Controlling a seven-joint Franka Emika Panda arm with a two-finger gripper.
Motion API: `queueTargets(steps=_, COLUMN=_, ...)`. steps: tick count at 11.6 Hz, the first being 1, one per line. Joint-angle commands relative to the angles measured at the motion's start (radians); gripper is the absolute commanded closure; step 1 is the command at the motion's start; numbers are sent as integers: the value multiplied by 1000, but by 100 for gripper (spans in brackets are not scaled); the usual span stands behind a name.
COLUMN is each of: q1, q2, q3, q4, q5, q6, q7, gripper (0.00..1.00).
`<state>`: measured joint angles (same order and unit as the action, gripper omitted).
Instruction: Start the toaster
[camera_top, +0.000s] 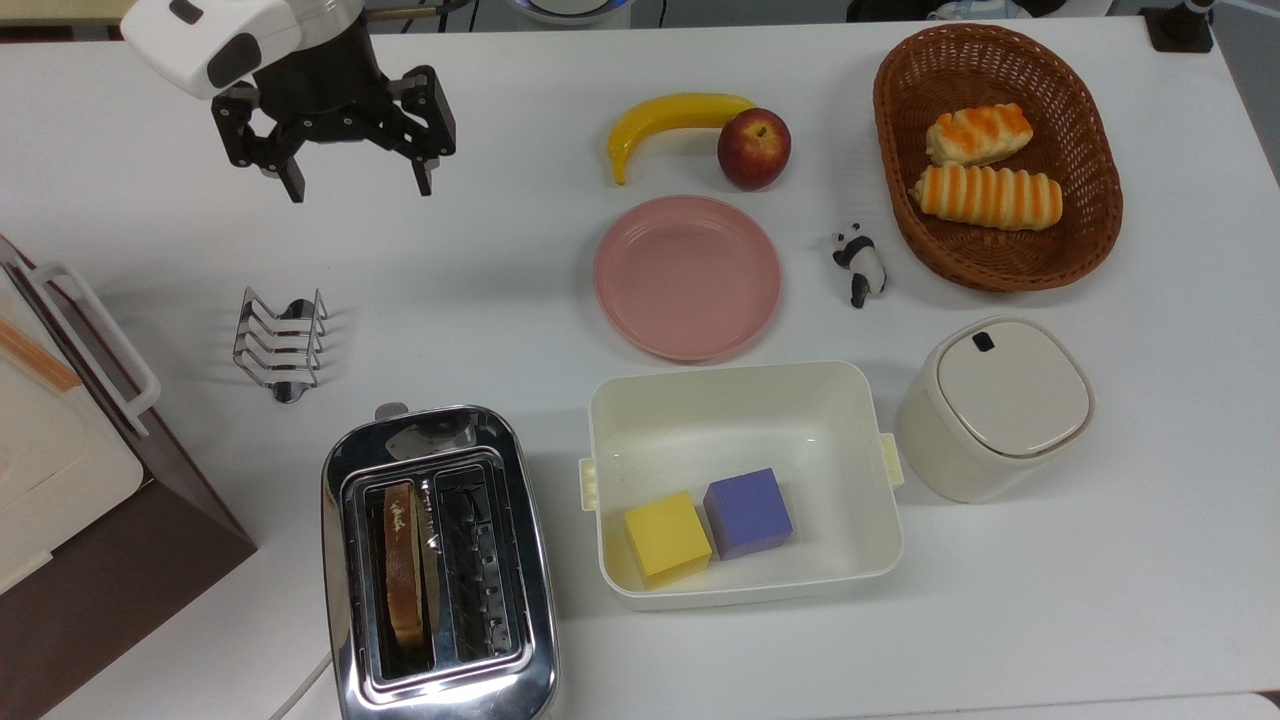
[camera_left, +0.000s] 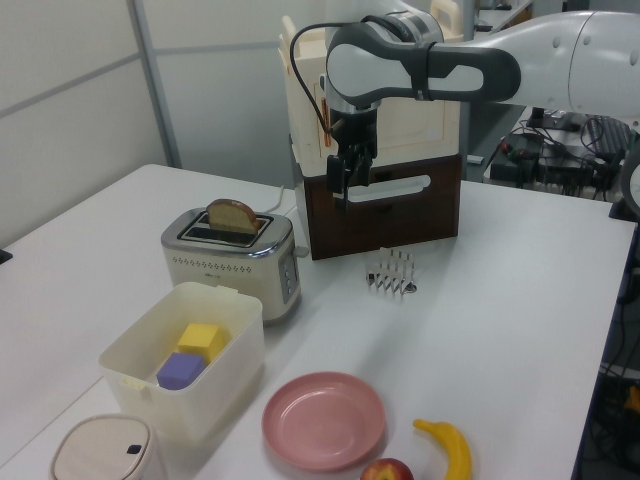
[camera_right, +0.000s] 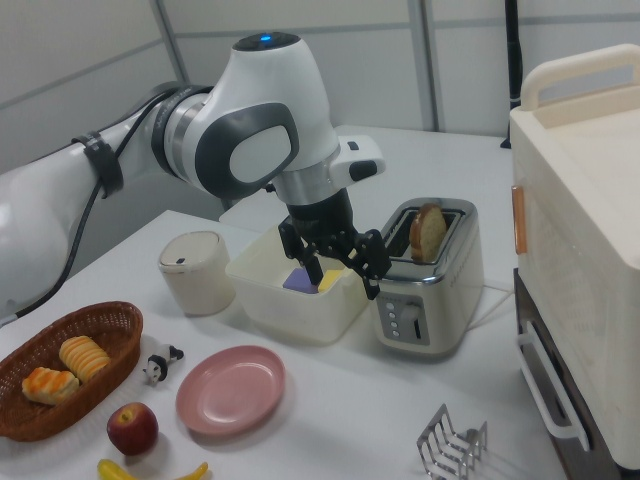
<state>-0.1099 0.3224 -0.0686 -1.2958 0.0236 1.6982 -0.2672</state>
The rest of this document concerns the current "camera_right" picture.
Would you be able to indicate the yellow foam cube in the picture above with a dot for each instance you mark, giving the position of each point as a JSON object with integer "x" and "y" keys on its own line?
{"x": 332, "y": 279}

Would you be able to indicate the cream plastic storage box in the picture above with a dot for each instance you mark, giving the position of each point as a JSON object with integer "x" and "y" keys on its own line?
{"x": 590, "y": 200}

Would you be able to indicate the red apple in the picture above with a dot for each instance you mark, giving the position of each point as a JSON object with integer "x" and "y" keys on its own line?
{"x": 132, "y": 430}

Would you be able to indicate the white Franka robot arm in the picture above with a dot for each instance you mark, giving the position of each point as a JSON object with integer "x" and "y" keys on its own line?
{"x": 270, "y": 90}

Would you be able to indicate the orange storage box latch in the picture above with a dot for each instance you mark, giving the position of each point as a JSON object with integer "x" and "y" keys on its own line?
{"x": 518, "y": 220}

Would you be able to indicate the black background pole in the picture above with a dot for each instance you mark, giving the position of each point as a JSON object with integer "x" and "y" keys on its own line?
{"x": 512, "y": 50}

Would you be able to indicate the toasted bread slice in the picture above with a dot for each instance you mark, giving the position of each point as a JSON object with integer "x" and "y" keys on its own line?
{"x": 427, "y": 235}

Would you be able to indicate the metal toast rack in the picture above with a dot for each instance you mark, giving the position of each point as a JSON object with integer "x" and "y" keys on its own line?
{"x": 465, "y": 439}

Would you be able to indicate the dark brown oven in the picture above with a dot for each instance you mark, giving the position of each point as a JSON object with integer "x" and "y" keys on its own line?
{"x": 530, "y": 300}

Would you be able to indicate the yellow banana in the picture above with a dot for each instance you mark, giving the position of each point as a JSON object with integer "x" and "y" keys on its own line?
{"x": 112, "y": 471}

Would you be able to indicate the cream plastic container box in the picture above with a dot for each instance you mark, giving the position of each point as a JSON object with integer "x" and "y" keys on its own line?
{"x": 280, "y": 310}

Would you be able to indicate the brown wicker basket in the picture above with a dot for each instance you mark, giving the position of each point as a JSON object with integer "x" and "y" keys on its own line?
{"x": 120, "y": 325}

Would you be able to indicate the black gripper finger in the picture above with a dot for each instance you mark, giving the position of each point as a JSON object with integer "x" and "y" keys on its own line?
{"x": 312, "y": 262}
{"x": 370, "y": 260}

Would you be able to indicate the orange glazed bread piece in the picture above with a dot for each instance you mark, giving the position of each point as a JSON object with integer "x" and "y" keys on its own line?
{"x": 47, "y": 385}

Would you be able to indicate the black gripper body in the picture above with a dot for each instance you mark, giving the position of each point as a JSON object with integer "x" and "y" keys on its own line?
{"x": 320, "y": 212}

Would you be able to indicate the chrome and cream toaster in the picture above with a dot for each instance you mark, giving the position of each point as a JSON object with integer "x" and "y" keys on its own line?
{"x": 450, "y": 310}

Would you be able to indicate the long striped bread roll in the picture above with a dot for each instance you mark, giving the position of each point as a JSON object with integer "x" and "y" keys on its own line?
{"x": 82, "y": 356}

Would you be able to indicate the small cream trash can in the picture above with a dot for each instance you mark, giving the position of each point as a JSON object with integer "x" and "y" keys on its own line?
{"x": 200, "y": 285}

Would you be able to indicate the purple foam cube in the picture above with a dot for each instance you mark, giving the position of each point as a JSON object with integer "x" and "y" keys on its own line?
{"x": 297, "y": 281}

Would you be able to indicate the panda figurine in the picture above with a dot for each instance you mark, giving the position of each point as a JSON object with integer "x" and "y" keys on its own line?
{"x": 159, "y": 367}

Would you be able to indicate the pink plate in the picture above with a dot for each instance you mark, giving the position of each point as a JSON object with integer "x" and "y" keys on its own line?
{"x": 230, "y": 390}

